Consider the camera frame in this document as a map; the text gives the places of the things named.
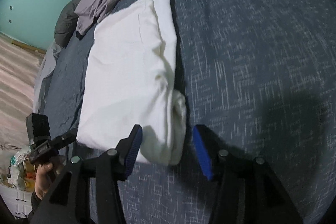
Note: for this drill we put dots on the light grey pillow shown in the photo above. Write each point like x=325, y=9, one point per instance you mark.
x=44, y=69

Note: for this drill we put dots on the white long-sleeve shirt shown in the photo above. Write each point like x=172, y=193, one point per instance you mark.
x=126, y=69

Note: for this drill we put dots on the clutter pile beside curtain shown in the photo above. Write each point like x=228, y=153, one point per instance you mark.
x=18, y=176

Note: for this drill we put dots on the person's left hand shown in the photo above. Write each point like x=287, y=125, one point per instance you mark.
x=43, y=179

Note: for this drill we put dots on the person's left forearm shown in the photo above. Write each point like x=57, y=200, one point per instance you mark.
x=35, y=207

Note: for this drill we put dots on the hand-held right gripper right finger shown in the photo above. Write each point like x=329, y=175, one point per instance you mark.
x=202, y=153

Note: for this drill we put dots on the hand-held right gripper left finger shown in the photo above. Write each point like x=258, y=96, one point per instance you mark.
x=134, y=153

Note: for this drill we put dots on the wooden frame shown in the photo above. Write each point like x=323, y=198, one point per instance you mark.
x=23, y=44

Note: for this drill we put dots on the pink curtain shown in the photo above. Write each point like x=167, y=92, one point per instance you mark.
x=15, y=82

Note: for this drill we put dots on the dark grey duvet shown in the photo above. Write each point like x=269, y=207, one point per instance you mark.
x=64, y=27

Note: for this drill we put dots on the blue patterned bed sheet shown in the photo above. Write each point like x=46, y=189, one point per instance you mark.
x=249, y=56

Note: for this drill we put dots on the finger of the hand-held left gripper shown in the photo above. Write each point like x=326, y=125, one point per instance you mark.
x=65, y=138

